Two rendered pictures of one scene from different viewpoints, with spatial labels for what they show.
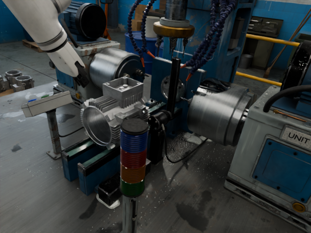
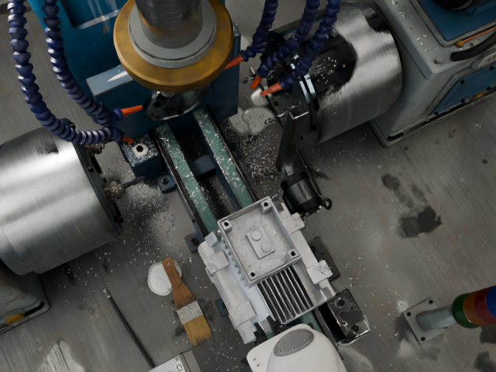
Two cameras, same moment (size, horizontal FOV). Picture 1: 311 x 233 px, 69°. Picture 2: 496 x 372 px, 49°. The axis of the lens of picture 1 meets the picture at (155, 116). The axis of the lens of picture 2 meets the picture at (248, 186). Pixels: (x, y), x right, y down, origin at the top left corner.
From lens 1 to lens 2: 1.00 m
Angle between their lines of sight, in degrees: 55
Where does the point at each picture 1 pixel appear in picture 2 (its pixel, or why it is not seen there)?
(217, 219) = (431, 193)
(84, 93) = (29, 299)
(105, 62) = (57, 229)
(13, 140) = not seen: outside the picture
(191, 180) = (355, 185)
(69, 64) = not seen: hidden behind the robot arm
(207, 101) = (348, 102)
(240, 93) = (379, 43)
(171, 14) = (187, 35)
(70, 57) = not seen: hidden behind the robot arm
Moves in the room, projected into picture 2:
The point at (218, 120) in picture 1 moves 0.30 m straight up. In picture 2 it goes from (376, 108) to (429, 18)
